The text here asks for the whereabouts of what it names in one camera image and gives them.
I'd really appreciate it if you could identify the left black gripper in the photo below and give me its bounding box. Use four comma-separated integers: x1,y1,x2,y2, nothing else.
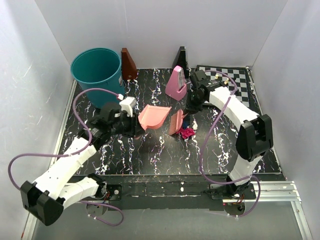
110,111,146,139

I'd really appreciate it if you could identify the pink dustpan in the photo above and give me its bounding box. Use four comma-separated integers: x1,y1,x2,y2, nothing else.
138,104,171,130

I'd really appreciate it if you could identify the pink hand brush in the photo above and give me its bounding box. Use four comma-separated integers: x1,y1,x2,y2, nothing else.
168,109,188,136

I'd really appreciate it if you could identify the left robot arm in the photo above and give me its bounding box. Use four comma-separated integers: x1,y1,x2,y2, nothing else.
20,100,144,226

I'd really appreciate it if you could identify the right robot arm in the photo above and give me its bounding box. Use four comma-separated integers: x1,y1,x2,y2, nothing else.
183,70,274,199

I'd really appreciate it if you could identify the pink metronome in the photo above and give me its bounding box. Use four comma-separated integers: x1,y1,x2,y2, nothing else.
165,65,187,101

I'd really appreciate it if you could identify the blue scrap far right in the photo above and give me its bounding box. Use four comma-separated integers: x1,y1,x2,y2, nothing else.
182,121,189,129

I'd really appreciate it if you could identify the white paper scrap right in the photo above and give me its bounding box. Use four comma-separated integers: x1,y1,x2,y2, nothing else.
192,122,198,131

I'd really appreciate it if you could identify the magenta paper scrap right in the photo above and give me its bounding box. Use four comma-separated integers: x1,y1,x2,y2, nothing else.
179,127,196,139

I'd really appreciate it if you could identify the black metronome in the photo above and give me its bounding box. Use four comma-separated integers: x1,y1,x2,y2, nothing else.
172,46,189,71

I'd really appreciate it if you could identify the black white chessboard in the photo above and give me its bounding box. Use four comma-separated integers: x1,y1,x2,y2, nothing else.
196,65,250,108

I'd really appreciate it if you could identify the brown wooden metronome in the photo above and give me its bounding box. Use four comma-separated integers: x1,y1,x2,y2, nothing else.
121,48,138,81

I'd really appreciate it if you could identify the teal plastic waste bin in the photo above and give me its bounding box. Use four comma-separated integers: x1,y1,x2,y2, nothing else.
70,48,125,95

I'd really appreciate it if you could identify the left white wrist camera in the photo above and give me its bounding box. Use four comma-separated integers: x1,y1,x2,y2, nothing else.
116,94,137,118

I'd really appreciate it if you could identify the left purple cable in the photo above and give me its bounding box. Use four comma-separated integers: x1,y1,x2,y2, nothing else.
7,87,125,227

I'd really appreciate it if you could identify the purple cable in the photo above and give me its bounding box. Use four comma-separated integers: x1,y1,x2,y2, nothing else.
7,87,125,227
199,70,262,218

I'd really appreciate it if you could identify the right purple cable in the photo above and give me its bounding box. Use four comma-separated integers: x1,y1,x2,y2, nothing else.
199,70,262,218

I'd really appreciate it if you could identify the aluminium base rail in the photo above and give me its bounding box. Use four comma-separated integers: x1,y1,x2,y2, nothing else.
23,181,312,240

